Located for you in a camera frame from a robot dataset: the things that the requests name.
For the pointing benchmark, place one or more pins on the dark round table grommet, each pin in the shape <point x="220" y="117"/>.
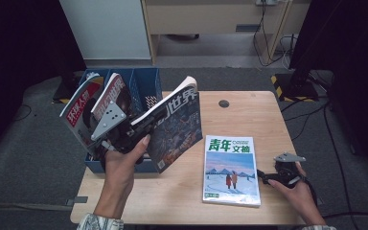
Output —
<point x="224" y="103"/>

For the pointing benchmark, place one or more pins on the person's right hand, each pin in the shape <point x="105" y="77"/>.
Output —
<point x="300" y="196"/>

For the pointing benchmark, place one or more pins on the dark blue cover magazine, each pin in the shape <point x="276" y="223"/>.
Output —
<point x="179" y="134"/>

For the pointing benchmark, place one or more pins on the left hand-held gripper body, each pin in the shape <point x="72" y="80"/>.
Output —
<point x="108" y="119"/>

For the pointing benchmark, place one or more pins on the snow scene cover magazine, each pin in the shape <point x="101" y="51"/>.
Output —
<point x="231" y="172"/>

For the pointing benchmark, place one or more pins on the portrait cover magazine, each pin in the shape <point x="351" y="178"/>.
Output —
<point x="76" y="111"/>

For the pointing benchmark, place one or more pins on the black stand base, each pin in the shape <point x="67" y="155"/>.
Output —
<point x="64" y="94"/>

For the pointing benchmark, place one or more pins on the blue plastic file rack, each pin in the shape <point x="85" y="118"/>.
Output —
<point x="147" y="81"/>

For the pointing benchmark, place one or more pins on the black stand with striped tape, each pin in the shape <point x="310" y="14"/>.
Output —
<point x="297" y="89"/>

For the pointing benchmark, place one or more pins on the person's left hand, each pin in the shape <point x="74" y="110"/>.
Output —
<point x="119" y="169"/>

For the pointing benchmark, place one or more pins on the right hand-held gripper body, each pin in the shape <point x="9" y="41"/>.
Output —
<point x="289" y="157"/>

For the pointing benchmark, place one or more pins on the grey tape strip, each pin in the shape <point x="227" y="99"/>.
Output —
<point x="78" y="200"/>

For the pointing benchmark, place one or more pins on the beige wooden desk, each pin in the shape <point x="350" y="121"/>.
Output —
<point x="204" y="19"/>

